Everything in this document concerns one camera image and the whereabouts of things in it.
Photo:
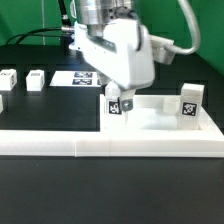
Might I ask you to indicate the white L-shaped obstacle fence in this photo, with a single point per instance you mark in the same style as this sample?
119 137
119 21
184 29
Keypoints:
53 143

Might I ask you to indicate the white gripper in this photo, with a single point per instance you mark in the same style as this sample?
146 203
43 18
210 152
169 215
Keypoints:
123 55

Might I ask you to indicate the white sheet with tags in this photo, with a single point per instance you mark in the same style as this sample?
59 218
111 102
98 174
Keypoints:
74 79

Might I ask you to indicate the white square table top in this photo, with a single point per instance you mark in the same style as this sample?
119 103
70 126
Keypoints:
149 132

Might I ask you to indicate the white part at left edge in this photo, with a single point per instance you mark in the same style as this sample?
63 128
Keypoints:
1 104

